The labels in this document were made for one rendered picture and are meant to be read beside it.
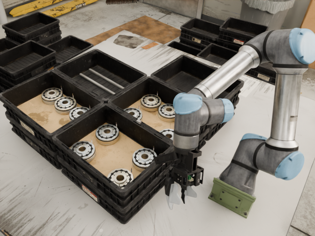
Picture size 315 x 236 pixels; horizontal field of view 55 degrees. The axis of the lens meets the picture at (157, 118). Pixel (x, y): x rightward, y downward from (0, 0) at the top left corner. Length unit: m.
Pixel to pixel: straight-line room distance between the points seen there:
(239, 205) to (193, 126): 0.53
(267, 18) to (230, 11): 0.87
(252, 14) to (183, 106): 2.81
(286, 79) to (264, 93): 0.86
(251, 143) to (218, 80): 0.33
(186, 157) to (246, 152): 0.42
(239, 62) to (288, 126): 0.28
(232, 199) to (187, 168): 0.42
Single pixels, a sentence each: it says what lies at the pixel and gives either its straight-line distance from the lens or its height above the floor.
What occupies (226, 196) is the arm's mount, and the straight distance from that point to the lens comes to 1.28.
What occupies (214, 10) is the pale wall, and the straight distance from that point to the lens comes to 4.42.
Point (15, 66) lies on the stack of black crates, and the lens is 2.60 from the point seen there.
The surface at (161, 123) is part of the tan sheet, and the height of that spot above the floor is 0.83.
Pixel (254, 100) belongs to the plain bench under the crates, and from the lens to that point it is 1.90.
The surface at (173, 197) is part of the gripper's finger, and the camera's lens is 0.95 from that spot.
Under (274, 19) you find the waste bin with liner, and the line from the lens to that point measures 3.61.
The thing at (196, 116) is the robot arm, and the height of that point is 1.25.
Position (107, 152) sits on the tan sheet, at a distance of 1.30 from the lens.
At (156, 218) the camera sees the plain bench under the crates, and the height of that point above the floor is 0.70.
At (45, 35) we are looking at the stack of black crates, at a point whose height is 0.51.
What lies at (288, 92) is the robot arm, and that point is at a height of 1.20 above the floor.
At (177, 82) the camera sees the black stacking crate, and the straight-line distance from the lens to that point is 1.70.
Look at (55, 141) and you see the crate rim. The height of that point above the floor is 0.93.
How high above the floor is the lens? 1.80
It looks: 42 degrees down
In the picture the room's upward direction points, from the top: 4 degrees clockwise
